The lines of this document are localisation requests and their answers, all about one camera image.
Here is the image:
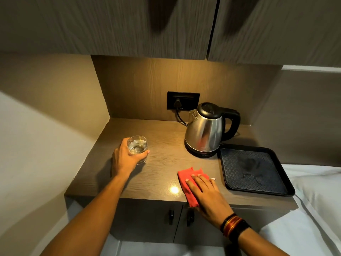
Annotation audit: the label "person's left forearm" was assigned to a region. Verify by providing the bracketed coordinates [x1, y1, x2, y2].
[40, 172, 128, 256]

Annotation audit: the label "grey lower cabinet door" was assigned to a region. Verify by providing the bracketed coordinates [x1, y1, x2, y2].
[174, 203, 283, 247]
[113, 199, 184, 244]

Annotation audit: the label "red and gold bangles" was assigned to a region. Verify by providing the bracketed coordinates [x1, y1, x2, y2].
[222, 215, 243, 237]

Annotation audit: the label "wide wooden cabinet door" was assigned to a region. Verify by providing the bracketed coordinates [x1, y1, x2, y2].
[0, 0, 221, 60]

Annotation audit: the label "person's right forearm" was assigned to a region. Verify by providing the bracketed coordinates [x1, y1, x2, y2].
[238, 229, 290, 256]

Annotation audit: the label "stainless steel electric kettle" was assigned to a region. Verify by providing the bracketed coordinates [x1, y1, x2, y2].
[185, 102, 241, 153]

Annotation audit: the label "black power cord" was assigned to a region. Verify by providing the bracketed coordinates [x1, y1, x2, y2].
[174, 99, 189, 127]

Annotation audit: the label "person's right hand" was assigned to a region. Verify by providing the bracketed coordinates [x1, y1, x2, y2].
[185, 174, 235, 228]

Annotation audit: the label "narrow wooden cabinet door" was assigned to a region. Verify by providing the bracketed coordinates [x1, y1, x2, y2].
[207, 0, 341, 68]

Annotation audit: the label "white bed sheet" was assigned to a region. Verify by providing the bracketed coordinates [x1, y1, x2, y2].
[259, 196, 341, 256]

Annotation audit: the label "black plastic tray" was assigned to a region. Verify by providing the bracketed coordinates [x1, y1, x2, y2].
[218, 143, 296, 197]

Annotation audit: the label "black kettle base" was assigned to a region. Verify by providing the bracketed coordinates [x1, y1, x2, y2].
[184, 142, 220, 159]

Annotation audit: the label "person's left hand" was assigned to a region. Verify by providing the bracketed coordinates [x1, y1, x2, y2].
[111, 137, 150, 179]

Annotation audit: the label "clear drinking glass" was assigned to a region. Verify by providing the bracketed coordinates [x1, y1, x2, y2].
[127, 135, 148, 165]

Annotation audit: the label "black wall socket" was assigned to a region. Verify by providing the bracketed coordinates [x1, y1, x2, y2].
[167, 91, 200, 111]

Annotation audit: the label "white pillow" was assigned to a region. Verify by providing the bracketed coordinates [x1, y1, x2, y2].
[281, 164, 341, 246]

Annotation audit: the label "red cleaning cloth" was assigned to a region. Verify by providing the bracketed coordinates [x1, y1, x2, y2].
[178, 167, 216, 208]

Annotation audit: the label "black wristband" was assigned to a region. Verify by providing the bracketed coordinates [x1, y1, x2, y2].
[229, 220, 252, 243]

